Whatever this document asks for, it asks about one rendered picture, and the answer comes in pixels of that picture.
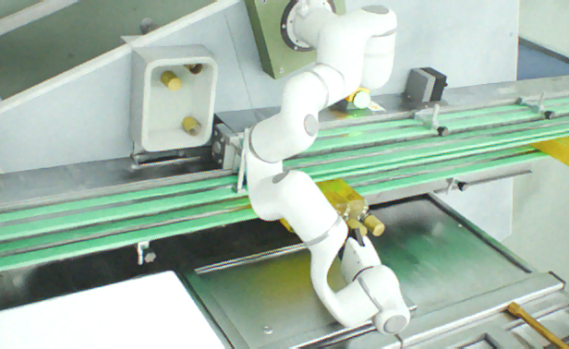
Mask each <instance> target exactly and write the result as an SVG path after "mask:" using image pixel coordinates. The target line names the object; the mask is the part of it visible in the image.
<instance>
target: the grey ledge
mask: <svg viewBox="0 0 569 349"><path fill-rule="evenodd" d="M532 163H533V162H524V163H520V164H516V165H510V166H505V167H501V168H495V169H491V170H487V171H481V172H476V173H472V174H462V175H459V176H458V177H459V179H458V180H459V181H460V182H466V183H467V187H475V186H479V185H484V184H488V183H493V182H497V181H502V180H506V179H511V178H516V177H520V176H524V175H529V174H533V172H532V171H530V167H531V164H532ZM448 185H449V184H448V183H447V182H446V179H443V180H438V181H433V182H428V183H424V184H419V185H414V186H410V187H400V188H397V189H391V190H386V191H382V192H377V193H371V194H367V196H363V198H364V199H365V200H366V201H367V202H368V205H372V204H378V203H382V202H386V201H390V200H396V199H403V198H409V197H413V196H417V195H422V193H427V192H431V191H433V192H434V193H435V195H440V193H444V192H446V190H447V187H448ZM453 190H458V186H457V185H452V188H451V191H453Z"/></svg>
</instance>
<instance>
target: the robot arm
mask: <svg viewBox="0 0 569 349"><path fill-rule="evenodd" d="M287 33H288V36H289V38H290V40H291V41H292V42H293V43H294V44H296V45H298V46H303V47H309V46H310V47H312V48H313V50H315V51H316V60H315V64H314V66H313V67H312V68H310V69H308V70H306V71H303V72H301V73H298V74H296V75H294V76H293V77H291V78H290V79H288V80H287V81H286V82H285V83H284V87H283V92H281V111H280V113H279V114H275V115H273V116H271V117H269V118H267V119H265V121H262V122H259V123H258V124H256V125H254V126H252V127H251V128H250V129H249V131H248V133H247V135H246V163H247V176H248V193H249V199H250V202H251V206H252V208H253V210H254V211H255V212H256V213H257V216H258V217H260V218H261V219H263V220H265V221H275V220H279V219H286V221H287V222H288V223H289V224H290V225H291V227H292V228H293V229H294V230H295V232H296V234H297V235H298V237H299V238H301V239H302V241H303V242H304V243H305V244H306V245H307V246H308V248H309V249H310V252H311V263H310V275H311V280H312V284H313V288H314V290H315V292H316V294H317V295H318V296H319V298H320V299H321V301H322V303H323V304H324V305H325V306H326V307H327V309H328V310H329V311H330V312H331V314H332V315H333V316H334V317H335V318H336V320H337V321H338V322H339V323H340V324H341V325H342V326H344V327H346V328H355V327H357V326H358V325H360V324H361V323H363V322H364V321H366V320H367V319H371V320H372V322H373V324H374V326H375V327H376V329H377V330H378V331H379V333H381V334H385V335H394V334H396V333H398V332H400V331H403V330H404V328H405V327H406V326H407V324H408V322H409V320H410V313H409V310H408V308H407V306H406V304H405V301H404V300H403V299H402V296H401V293H400V290H399V283H398V280H397V279H396V276H395V275H394V273H393V272H392V271H391V270H390V269H387V268H386V267H384V265H381V262H380V260H379V257H378V255H377V253H376V251H375V248H374V246H372V245H371V243H370V241H369V240H368V238H367V237H366V236H363V238H362V236H361V233H360V228H359V227H354V228H353V229H352V230H350V228H349V227H348V226H347V225H346V223H345V222H344V220H343V219H342V218H341V217H340V215H339V213H337V212H336V211H335V210H334V208H333V207H332V205H331V204H330V203H329V201H328V200H327V199H326V197H324V194H323V193H322V192H321V190H320V189H318V188H317V186H316V185H315V184H314V182H313V181H312V180H311V179H310V178H309V175H308V174H306V173H305V172H302V171H298V170H289V171H285V172H283V160H284V159H287V157H290V156H292V155H295V154H297V153H300V152H302V151H304V150H306V149H307V148H309V147H310V145H311V144H312V143H313V141H314V140H315V138H316V135H317V131H318V112H319V111H321V110H323V109H325V108H327V107H328V106H330V105H332V104H334V103H335V102H338V101H340V100H341V99H343V98H344V97H346V96H348V95H350V94H351V93H353V92H354V91H356V90H357V89H358V87H360V88H362V89H365V90H376V89H378V88H380V87H382V85H383V84H385V82H386V81H387V80H388V78H390V76H391V74H392V70H393V56H394V45H395V35H396V15H395V13H394V12H393V11H392V10H391V8H389V7H387V6H378V5H374V6H363V7H361V8H358V9H356V10H353V11H350V12H347V13H345V14H343V15H341V16H338V15H337V14H335V13H333V12H332V10H331V8H330V6H329V5H328V3H327V1H326V0H300V2H298V3H297V4H296V5H295V6H294V7H293V8H292V10H291V11H290V14H289V16H288V20H287ZM344 242H345V247H342V244H343V243H344ZM336 253H340V254H339V259H340V260H341V261H342V265H341V272H342V274H343V276H344V278H345V280H346V281H347V283H348V286H347V287H345V288H344V289H343V290H341V291H340V292H338V293H337V294H335V293H333V292H332V290H331V289H330V288H329V286H328V283H327V281H326V276H327V272H328V270H329V267H330V265H331V263H332V261H333V258H334V256H335V255H336Z"/></svg>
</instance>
